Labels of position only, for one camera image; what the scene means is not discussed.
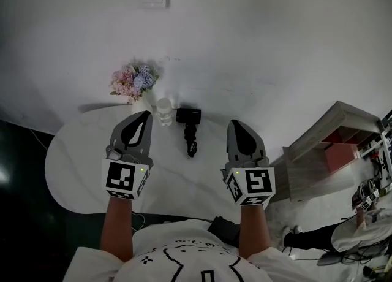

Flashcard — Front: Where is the clear glass jar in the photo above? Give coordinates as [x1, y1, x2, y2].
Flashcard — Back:
[156, 97, 173, 127]

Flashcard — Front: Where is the black hair dryer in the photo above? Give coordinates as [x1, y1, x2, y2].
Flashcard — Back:
[176, 107, 202, 158]

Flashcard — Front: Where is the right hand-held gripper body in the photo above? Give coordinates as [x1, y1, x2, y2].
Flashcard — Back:
[220, 157, 276, 211]

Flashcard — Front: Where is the grey wooden shelf cabinet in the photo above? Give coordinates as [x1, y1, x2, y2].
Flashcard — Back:
[269, 100, 385, 204]

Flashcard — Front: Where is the person's left forearm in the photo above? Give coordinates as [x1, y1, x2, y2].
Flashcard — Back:
[99, 196, 135, 263]

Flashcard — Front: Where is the white round table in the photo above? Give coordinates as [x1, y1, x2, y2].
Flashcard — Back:
[45, 104, 272, 225]

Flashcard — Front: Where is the black waist pouch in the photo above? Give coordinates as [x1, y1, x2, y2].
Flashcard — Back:
[207, 215, 241, 248]

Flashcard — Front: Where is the person's right forearm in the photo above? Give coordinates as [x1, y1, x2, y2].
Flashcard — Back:
[238, 204, 272, 260]

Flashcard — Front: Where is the red storage box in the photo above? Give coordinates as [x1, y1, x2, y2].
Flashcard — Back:
[324, 144, 358, 174]

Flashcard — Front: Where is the white vase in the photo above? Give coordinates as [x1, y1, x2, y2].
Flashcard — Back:
[131, 89, 157, 116]

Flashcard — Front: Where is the person's white printed shirt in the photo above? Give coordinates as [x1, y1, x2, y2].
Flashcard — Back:
[62, 219, 310, 282]

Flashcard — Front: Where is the pink and blue flower bouquet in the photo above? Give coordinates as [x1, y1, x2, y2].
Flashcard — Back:
[109, 56, 160, 104]

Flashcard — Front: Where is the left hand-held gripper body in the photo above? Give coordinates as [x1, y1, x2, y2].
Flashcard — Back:
[102, 148, 154, 200]

